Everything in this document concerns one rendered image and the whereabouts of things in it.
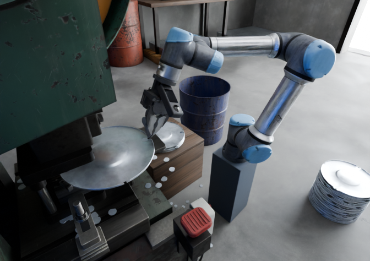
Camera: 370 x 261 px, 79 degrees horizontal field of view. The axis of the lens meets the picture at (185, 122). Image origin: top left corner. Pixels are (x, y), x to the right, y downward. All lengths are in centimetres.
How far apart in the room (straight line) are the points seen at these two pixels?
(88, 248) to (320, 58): 87
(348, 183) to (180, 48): 128
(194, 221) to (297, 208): 117
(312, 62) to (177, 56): 45
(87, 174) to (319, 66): 81
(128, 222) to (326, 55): 80
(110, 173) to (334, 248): 131
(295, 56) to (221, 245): 104
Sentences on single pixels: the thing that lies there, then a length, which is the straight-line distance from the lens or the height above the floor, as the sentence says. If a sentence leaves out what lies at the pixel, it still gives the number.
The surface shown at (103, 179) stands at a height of 78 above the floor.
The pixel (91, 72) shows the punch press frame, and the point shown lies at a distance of 42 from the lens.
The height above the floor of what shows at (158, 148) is 78.
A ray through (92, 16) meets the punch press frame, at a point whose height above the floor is 121.
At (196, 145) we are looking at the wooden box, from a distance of 145.
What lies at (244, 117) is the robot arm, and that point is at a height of 68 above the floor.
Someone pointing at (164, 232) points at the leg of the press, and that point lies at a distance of 73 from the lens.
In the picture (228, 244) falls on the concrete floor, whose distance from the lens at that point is 145.
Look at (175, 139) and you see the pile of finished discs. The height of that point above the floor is 38.
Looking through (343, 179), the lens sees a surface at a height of 25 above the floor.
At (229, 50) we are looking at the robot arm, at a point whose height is 102.
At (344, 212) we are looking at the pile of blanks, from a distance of 170.
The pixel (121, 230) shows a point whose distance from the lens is 67.
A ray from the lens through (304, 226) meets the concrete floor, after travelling 164.
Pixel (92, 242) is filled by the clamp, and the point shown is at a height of 75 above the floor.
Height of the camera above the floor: 127
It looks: 34 degrees down
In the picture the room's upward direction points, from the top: straight up
